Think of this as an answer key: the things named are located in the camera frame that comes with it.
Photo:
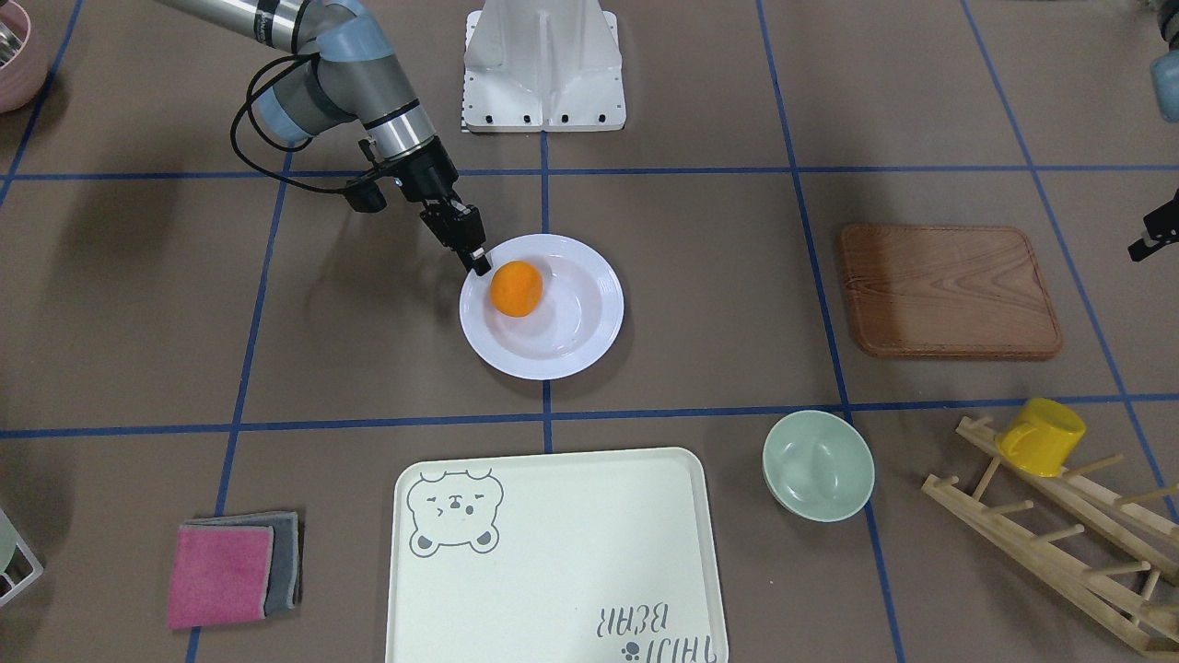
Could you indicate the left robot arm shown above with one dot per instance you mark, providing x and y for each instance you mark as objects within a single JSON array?
[{"x": 1164, "y": 69}]

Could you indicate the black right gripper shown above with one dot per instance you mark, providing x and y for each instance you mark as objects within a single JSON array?
[{"x": 431, "y": 178}]

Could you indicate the grey cleaning cloth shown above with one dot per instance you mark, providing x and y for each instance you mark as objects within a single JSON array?
[{"x": 285, "y": 564}]

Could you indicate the white wire cup rack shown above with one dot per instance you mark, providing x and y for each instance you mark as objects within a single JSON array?
[{"x": 20, "y": 567}]

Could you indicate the cream bear serving tray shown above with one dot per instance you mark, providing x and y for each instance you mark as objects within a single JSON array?
[{"x": 604, "y": 556}]

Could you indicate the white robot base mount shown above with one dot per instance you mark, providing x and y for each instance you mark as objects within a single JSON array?
[{"x": 542, "y": 66}]

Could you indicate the light green bowl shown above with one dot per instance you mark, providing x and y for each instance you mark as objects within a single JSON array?
[{"x": 818, "y": 467}]

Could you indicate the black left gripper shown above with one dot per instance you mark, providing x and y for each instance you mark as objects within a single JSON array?
[{"x": 1159, "y": 227}]

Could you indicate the pink cleaning cloth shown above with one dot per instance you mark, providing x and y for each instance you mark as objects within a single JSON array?
[{"x": 219, "y": 576}]

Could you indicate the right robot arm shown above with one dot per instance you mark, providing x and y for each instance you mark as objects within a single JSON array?
[{"x": 338, "y": 66}]

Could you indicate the white round plate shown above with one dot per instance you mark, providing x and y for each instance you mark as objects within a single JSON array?
[{"x": 579, "y": 315}]

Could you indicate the wooden drying rack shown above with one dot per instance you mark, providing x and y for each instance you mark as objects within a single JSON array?
[{"x": 1116, "y": 562}]

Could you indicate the pink bowl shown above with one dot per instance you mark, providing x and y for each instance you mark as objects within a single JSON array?
[{"x": 25, "y": 60}]

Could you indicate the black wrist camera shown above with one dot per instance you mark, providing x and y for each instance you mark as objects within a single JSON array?
[{"x": 364, "y": 196}]

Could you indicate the brown wooden cutting board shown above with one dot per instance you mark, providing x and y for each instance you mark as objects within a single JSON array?
[{"x": 927, "y": 291}]

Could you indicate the yellow plastic cup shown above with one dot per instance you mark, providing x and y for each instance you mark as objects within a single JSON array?
[{"x": 1041, "y": 437}]

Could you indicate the orange fruit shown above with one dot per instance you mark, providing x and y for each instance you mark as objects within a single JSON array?
[{"x": 516, "y": 289}]

